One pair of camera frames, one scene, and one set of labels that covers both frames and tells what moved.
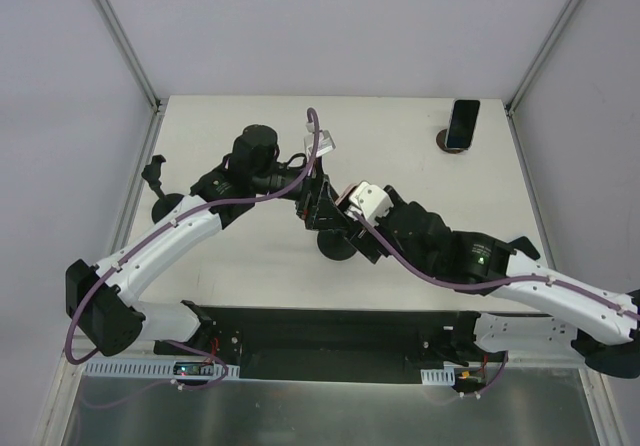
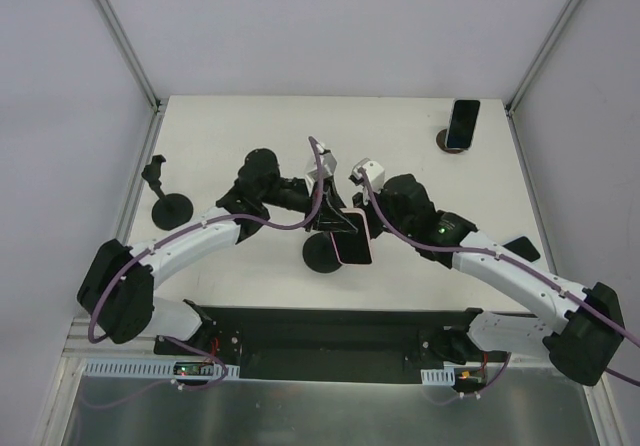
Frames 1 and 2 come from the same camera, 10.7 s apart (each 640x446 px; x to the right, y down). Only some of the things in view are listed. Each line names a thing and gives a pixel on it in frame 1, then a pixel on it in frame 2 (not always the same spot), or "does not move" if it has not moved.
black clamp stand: [167, 202] does not move
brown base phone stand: [441, 143] does not move
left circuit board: [204, 370] does not move
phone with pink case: [344, 193] → [354, 247]
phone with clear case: [462, 124] does not move
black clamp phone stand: [333, 245] → [319, 253]
